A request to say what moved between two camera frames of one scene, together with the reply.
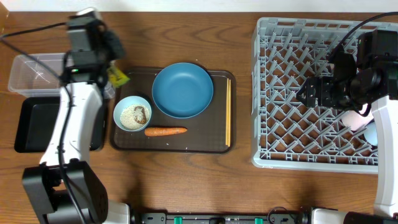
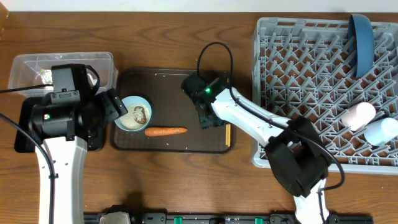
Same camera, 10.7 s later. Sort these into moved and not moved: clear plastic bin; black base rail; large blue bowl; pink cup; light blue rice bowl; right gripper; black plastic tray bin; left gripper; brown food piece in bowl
Moved: right gripper; left gripper; large blue bowl
Not moved: black base rail; light blue rice bowl; brown food piece in bowl; pink cup; clear plastic bin; black plastic tray bin
